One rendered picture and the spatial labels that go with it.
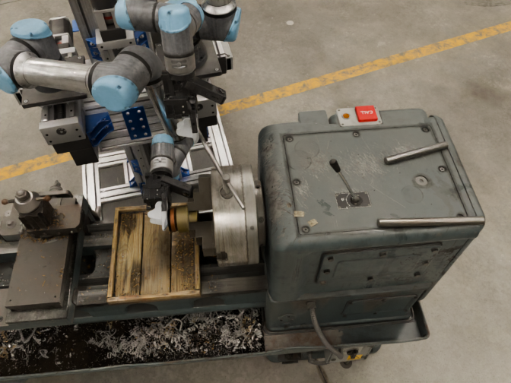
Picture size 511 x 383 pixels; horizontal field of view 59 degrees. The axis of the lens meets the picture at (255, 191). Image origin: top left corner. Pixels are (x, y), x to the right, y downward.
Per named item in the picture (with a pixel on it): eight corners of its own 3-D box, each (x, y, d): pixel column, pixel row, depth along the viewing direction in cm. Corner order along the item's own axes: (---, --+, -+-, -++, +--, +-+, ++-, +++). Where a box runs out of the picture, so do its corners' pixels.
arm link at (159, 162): (174, 169, 156) (171, 155, 149) (174, 180, 154) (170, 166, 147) (152, 171, 156) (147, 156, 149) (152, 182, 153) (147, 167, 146)
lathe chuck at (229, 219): (240, 194, 165) (239, 144, 138) (248, 277, 151) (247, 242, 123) (215, 195, 165) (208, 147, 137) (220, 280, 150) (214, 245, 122)
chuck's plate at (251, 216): (250, 193, 166) (250, 144, 138) (258, 276, 151) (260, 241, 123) (240, 194, 165) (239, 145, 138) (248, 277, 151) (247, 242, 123)
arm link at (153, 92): (128, 27, 141) (178, 137, 179) (110, 49, 135) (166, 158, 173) (160, 29, 137) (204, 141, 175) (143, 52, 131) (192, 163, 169)
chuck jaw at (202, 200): (223, 204, 145) (220, 168, 142) (223, 209, 141) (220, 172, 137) (188, 207, 145) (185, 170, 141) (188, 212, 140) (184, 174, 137)
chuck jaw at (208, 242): (224, 218, 140) (226, 249, 132) (225, 228, 144) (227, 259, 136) (188, 221, 139) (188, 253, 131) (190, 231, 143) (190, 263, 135)
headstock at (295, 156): (406, 173, 180) (439, 102, 147) (445, 287, 153) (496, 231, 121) (256, 185, 177) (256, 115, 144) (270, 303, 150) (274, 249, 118)
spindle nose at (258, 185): (260, 198, 159) (261, 167, 140) (266, 255, 149) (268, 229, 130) (252, 199, 159) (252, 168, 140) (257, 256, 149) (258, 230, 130)
